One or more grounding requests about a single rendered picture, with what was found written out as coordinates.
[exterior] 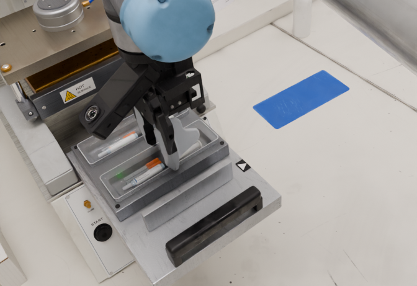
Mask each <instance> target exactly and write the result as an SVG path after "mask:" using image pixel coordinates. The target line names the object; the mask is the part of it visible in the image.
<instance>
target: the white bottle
mask: <svg viewBox="0 0 417 286"><path fill-rule="evenodd" d="M311 18H312V0H294V8H293V30H292V33H293V35H294V36H295V37H298V38H305V37H307V36H309V34H310V27H311Z"/></svg>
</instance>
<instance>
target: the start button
mask: <svg viewBox="0 0 417 286"><path fill-rule="evenodd" d="M111 234H112V231H111V229H110V228H109V227H108V226H105V225H104V226H100V227H99V228H98V229H97V230H96V238H97V239H98V240H99V241H106V240H108V239H109V238H110V237H111Z"/></svg>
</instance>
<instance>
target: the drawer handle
mask: <svg viewBox="0 0 417 286"><path fill-rule="evenodd" d="M251 208H254V209H255V211H257V212H258V211H259V210H260V209H262V208H263V204H262V196H261V192H260V190H259V189H258V188H257V187H255V186H251V187H249V188H247V189H246V190H244V191H243V192H242V193H240V194H238V195H237V196H236V197H234V198H232V199H231V200H229V201H228V202H227V203H225V204H223V205H222V206H221V207H219V208H217V209H216V210H214V211H213V212H212V213H210V214H208V215H207V216H206V217H204V218H203V219H201V220H199V221H198V222H197V223H195V224H193V225H192V226H190V227H189V228H188V229H186V230H184V231H183V232H182V233H179V234H178V235H177V236H175V237H174V238H172V239H170V240H169V241H168V242H167V243H166V245H165V247H166V248H165V250H166V253H167V255H168V258H169V260H170V261H171V262H172V264H173V265H174V267H175V268H177V267H178V266H180V265H181V264H182V259H181V256H183V255H184V254H185V253H187V252H188V251H190V250H191V249H193V248H194V247H196V246H197V245H199V244H200V243H201V242H203V241H205V240H206V239H207V238H209V237H210V236H212V235H213V234H215V233H216V232H218V231H219V230H221V229H222V228H223V227H225V226H227V225H228V224H229V223H231V222H232V221H233V220H235V219H237V218H238V217H240V216H241V215H242V214H244V213H245V212H247V211H248V210H250V209H251Z"/></svg>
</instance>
